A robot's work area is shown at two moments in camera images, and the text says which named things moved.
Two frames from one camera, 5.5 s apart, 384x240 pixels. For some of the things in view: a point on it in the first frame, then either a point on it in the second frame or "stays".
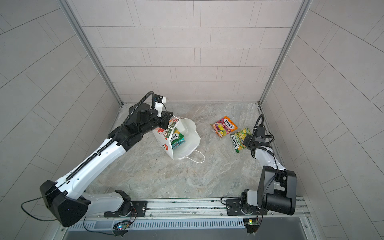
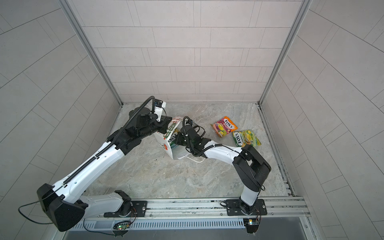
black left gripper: (165, 119) stays
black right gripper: (247, 140) → (183, 133)
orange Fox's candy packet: (224, 126) stays
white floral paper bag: (180, 139) stays
